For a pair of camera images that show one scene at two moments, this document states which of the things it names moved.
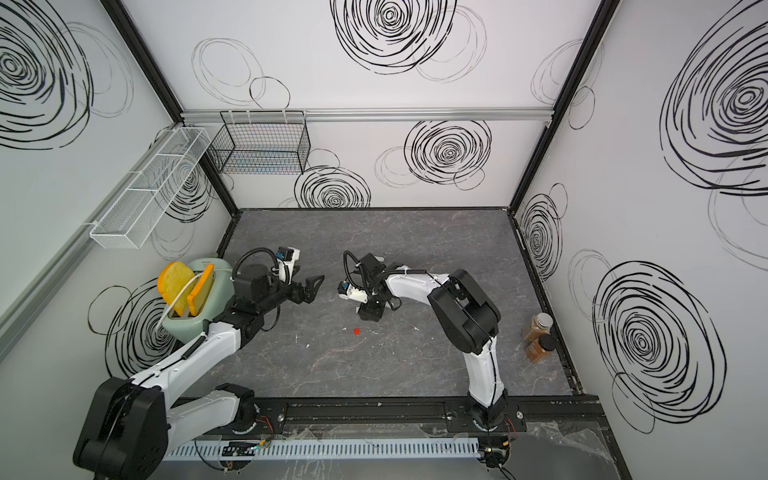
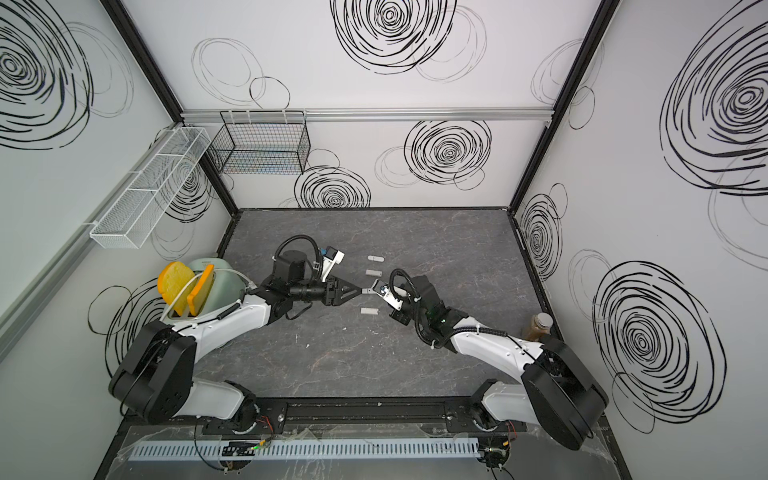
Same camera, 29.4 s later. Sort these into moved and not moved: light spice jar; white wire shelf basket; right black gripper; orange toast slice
Moved: right black gripper
Not moved: orange toast slice; light spice jar; white wire shelf basket
